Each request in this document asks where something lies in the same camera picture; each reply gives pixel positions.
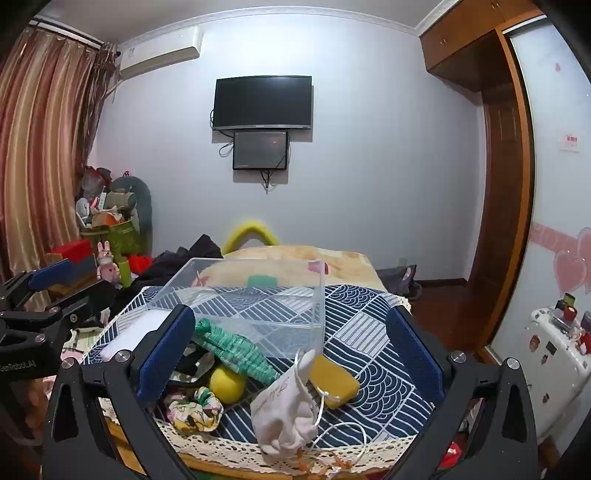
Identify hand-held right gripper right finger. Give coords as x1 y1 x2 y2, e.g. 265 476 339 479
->
386 306 540 480

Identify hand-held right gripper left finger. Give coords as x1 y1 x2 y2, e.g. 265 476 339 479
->
41 305 197 480

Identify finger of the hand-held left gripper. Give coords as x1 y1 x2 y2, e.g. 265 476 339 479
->
28 279 117 348
0 258 78 315

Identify floral fabric scrunchie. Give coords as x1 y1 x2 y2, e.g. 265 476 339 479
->
163 387 225 435

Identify yellow soft ball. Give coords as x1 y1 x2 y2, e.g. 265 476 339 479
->
209 366 248 402

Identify green knitted cloth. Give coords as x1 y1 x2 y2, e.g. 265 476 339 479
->
191 318 279 387

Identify yellow sponge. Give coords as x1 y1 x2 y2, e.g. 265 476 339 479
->
310 356 361 409

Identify clear plastic box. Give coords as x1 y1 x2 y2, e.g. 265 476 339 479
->
147 257 328 366

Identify white drawstring pouch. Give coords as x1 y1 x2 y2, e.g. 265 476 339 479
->
250 348 370 462

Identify black and white cloth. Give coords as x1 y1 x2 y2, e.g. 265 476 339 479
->
170 343 216 384

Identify red box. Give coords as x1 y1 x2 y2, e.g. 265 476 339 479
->
48 239 99 289

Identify pink bunny plush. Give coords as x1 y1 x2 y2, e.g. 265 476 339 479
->
95 240 122 283

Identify green bag of toys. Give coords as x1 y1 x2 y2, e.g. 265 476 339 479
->
76 166 142 260

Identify blue patterned lace-trimmed tablecloth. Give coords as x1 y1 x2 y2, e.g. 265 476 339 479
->
81 283 437 463

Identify dark grey bag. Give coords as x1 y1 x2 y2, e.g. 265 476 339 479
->
376 265 424 302

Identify black clothing pile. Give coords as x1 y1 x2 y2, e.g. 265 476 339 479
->
111 234 225 315

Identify grey-green long pillow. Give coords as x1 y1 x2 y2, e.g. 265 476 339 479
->
111 171 153 241

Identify white suitcase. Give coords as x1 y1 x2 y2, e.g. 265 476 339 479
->
523 306 591 440

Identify striped brown curtain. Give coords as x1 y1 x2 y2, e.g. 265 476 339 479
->
0 22 119 288

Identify yellow curved pillow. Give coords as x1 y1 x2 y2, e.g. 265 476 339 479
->
222 218 280 255

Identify yellow floral bed blanket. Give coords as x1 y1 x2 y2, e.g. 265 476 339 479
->
198 246 385 297

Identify pink heart sticker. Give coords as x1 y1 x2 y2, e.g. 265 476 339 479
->
530 223 591 297

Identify wooden wardrobe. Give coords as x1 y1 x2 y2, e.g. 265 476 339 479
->
419 0 537 366

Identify white sliding wardrobe door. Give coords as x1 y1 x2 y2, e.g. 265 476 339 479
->
489 19 591 363

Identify white air conditioner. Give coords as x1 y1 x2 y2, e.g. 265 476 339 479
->
117 25 204 82

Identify small black wall monitor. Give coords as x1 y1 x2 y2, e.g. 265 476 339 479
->
232 130 291 171

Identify black wall television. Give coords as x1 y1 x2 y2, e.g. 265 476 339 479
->
212 75 315 132

